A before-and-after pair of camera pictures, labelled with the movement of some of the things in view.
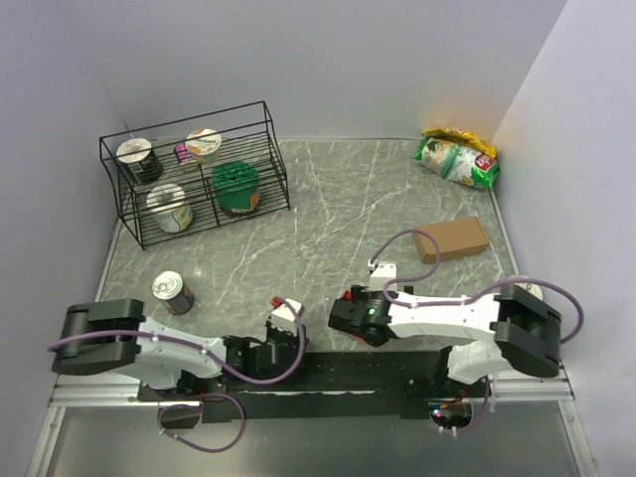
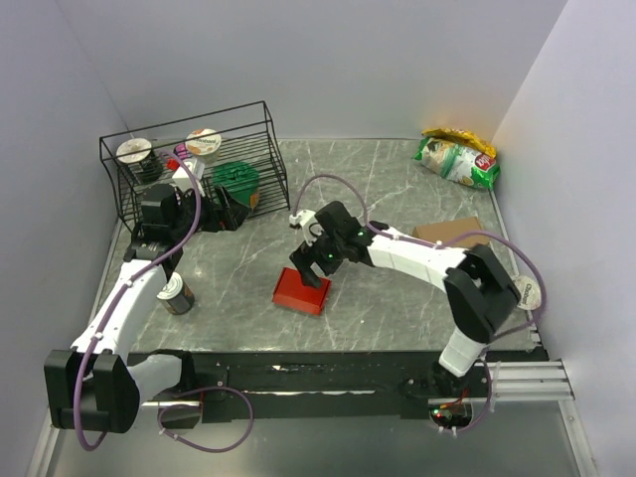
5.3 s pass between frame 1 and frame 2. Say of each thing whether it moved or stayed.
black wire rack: stayed
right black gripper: moved
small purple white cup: stayed
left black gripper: moved
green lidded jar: stayed
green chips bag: stayed
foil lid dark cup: stayed
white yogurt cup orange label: stayed
